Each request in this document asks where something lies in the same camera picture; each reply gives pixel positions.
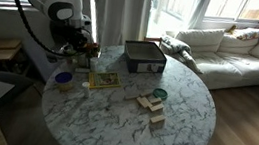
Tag white cap bottle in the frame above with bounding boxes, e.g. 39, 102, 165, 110
87, 55, 100, 73

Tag wooden chair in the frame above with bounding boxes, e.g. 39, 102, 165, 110
142, 34, 164, 49

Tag floral sofa pillow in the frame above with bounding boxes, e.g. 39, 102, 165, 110
231, 25, 259, 43

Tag yellow picture book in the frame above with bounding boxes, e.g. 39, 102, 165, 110
86, 68, 123, 93

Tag grey folded blanket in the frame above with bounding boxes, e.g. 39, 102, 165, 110
157, 34, 208, 75

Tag white sheer curtain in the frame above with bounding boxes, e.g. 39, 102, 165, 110
86, 0, 153, 52

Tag small white pill bottle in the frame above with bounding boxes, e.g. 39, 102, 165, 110
80, 80, 92, 99

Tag small wooden block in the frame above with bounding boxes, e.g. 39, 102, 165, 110
139, 88, 154, 99
134, 96, 154, 110
149, 101, 166, 114
124, 91, 141, 102
147, 95, 163, 106
148, 113, 167, 126

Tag white sectional sofa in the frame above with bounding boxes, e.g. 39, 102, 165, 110
156, 16, 259, 98

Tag green round lid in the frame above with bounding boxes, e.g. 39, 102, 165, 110
151, 87, 170, 101

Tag navy open cardboard box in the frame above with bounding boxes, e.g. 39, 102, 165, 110
121, 38, 171, 78

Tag red cap sauce bottle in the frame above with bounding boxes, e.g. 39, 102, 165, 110
84, 43, 94, 56
90, 42, 101, 58

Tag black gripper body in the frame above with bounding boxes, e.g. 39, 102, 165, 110
49, 21, 91, 53

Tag white window frame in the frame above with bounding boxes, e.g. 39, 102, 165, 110
147, 0, 259, 37

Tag blue bowl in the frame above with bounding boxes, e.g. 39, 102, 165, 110
54, 70, 75, 86

